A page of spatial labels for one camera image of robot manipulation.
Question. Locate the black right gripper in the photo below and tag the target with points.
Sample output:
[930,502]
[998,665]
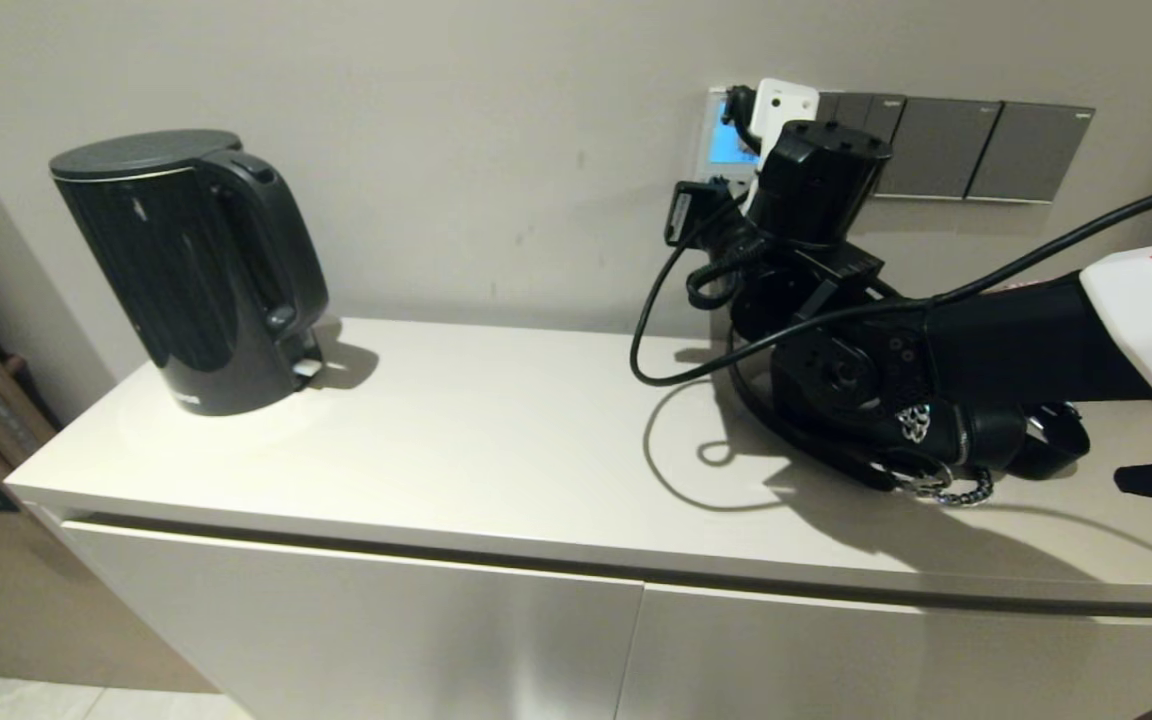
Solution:
[821,180]

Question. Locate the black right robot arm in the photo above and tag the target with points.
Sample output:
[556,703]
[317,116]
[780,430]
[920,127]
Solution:
[1016,345]

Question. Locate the white wall thermostat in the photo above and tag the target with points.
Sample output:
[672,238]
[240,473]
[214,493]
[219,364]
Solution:
[721,150]

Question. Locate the black labelled connector box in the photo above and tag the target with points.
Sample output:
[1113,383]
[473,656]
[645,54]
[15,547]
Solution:
[684,215]

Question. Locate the white sideboard cabinet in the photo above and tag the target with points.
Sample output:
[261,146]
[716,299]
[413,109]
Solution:
[496,450]

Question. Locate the white cabinet door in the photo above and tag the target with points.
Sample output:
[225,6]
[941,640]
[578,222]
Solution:
[356,640]
[886,660]

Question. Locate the black electric kettle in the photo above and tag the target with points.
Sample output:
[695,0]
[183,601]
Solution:
[196,280]

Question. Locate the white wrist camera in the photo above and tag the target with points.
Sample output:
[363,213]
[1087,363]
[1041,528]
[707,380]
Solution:
[786,100]

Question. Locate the grey triple wall switch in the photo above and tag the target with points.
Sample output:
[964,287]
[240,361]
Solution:
[881,110]

